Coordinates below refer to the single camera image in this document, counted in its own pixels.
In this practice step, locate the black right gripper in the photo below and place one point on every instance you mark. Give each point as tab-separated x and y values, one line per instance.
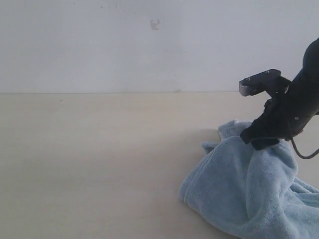
282	118

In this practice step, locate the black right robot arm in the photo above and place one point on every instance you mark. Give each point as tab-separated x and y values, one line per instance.
304	88

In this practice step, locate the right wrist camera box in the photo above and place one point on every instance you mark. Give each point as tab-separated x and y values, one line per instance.
269	81

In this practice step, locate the light blue terry towel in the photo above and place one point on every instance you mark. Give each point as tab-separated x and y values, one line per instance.
251	194

